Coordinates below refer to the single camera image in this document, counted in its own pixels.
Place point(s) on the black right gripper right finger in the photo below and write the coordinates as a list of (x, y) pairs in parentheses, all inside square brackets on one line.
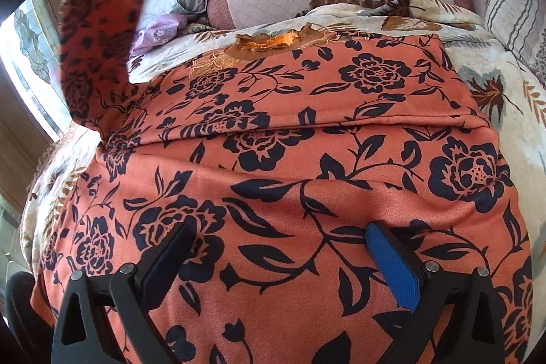
[(474, 332)]

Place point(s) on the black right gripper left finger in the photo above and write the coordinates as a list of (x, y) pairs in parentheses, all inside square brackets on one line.
[(83, 333)]

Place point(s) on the cream leaf-pattern blanket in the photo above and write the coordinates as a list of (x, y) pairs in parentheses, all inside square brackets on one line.
[(505, 90)]

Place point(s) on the lilac floral cloth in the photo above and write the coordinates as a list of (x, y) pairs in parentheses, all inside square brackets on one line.
[(160, 31)]

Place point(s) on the striped floral side pillow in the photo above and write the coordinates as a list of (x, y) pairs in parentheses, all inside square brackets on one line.
[(520, 26)]

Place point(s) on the orange black floral garment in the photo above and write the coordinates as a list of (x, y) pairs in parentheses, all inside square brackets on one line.
[(277, 152)]

